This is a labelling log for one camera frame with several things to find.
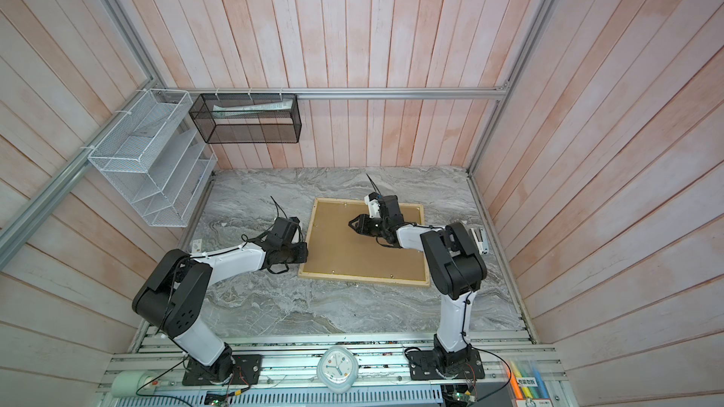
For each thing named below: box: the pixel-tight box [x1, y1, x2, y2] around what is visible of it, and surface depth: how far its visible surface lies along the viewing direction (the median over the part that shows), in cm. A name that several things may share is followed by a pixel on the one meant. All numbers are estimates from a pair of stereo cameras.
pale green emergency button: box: [111, 370, 160, 398], surface depth 67 cm
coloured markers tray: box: [508, 358, 554, 407], surface depth 71 cm
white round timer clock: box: [316, 344, 360, 393], surface depth 73 cm
